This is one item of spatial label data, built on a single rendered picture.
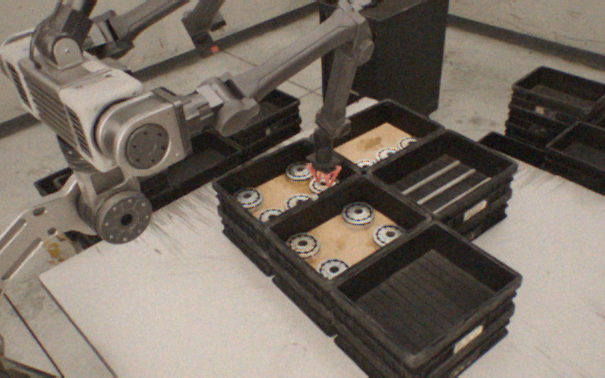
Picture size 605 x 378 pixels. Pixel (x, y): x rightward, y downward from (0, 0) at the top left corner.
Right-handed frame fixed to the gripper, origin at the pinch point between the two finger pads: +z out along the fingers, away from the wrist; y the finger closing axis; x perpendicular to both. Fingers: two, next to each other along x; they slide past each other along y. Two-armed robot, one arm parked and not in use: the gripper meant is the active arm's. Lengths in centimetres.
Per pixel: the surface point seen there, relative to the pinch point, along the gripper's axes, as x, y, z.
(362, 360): 34, -46, 18
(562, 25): -323, 65, 46
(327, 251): 17.7, -18.3, 7.7
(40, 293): 67, 129, 88
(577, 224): -58, -61, 18
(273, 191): 9.1, 15.6, 6.0
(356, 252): 12.2, -24.9, 7.7
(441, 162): -42.1, -16.9, 4.7
